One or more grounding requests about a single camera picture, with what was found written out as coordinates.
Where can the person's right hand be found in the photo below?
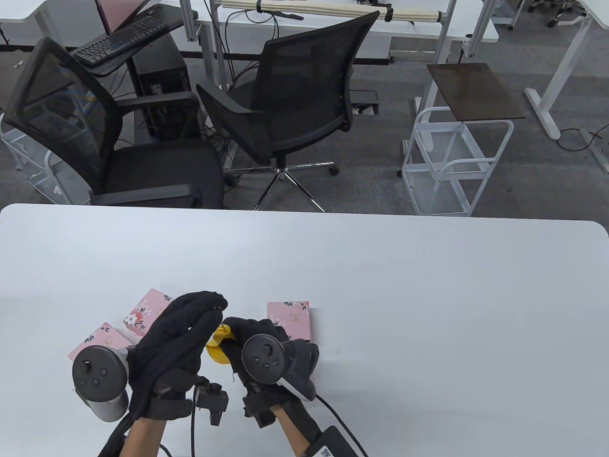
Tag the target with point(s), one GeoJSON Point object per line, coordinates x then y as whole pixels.
{"type": "Point", "coordinates": [252, 328]}

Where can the person's left hand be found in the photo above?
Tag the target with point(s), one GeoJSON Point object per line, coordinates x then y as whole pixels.
{"type": "Point", "coordinates": [171, 342]}

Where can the grey hand controller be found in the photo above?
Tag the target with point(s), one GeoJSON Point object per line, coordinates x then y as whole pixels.
{"type": "Point", "coordinates": [261, 359]}
{"type": "Point", "coordinates": [97, 373]}

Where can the yellow cleaning cloth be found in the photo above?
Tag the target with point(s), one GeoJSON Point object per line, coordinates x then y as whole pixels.
{"type": "Point", "coordinates": [216, 350]}

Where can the pink floral jewelry box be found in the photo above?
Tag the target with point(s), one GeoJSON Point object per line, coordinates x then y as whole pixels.
{"type": "Point", "coordinates": [292, 316]}
{"type": "Point", "coordinates": [102, 337]}
{"type": "Point", "coordinates": [142, 309]}

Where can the black right forearm module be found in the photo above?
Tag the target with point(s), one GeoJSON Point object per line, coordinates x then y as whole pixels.
{"type": "Point", "coordinates": [333, 445]}

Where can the black left forearm module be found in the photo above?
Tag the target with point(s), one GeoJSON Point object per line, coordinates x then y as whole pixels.
{"type": "Point", "coordinates": [109, 445]}

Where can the person's left forearm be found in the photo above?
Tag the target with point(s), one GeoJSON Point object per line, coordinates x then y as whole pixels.
{"type": "Point", "coordinates": [140, 438]}

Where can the person's right forearm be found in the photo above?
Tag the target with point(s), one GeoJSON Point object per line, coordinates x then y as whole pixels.
{"type": "Point", "coordinates": [292, 431]}

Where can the black mesh office chair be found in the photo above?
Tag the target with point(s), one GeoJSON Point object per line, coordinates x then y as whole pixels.
{"type": "Point", "coordinates": [157, 171]}

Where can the black chair with chrome base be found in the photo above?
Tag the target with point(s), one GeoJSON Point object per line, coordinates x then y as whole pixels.
{"type": "Point", "coordinates": [295, 81]}

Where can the floor power box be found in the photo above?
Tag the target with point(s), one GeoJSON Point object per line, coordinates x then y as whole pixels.
{"type": "Point", "coordinates": [364, 98]}

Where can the black computer tower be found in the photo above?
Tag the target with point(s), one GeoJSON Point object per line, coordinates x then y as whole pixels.
{"type": "Point", "coordinates": [162, 81]}

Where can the black keyboard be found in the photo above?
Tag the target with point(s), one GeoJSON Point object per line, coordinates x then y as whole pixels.
{"type": "Point", "coordinates": [119, 40]}

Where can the brown board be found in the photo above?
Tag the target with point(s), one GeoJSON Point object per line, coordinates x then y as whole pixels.
{"type": "Point", "coordinates": [476, 90]}

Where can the white desk with angled leg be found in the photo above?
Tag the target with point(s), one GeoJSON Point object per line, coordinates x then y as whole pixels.
{"type": "Point", "coordinates": [567, 57]}

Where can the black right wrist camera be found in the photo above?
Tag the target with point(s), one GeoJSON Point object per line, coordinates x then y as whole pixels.
{"type": "Point", "coordinates": [259, 412]}

